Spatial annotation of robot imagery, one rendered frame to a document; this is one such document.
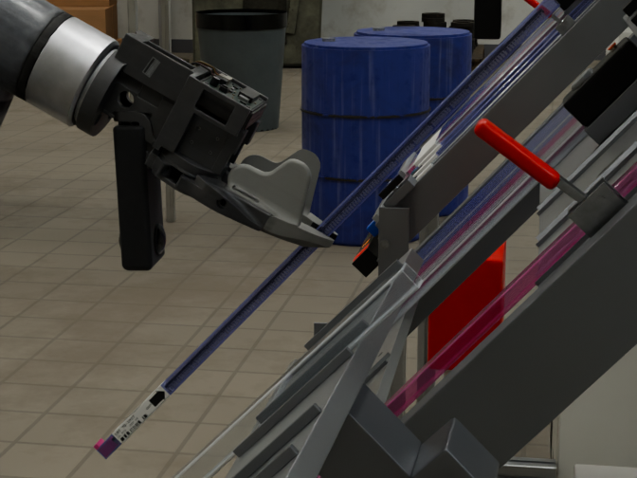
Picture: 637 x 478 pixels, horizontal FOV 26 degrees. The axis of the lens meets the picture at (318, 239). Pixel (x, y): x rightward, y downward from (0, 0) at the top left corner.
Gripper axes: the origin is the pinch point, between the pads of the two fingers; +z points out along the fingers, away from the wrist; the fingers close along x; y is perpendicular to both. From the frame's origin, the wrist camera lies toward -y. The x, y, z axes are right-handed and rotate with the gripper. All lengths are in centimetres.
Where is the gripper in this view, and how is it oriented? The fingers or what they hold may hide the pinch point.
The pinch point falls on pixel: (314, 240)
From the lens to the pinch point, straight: 105.6
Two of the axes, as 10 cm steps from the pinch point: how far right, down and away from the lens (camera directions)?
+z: 8.7, 5.0, -0.3
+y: 4.7, -8.4, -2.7
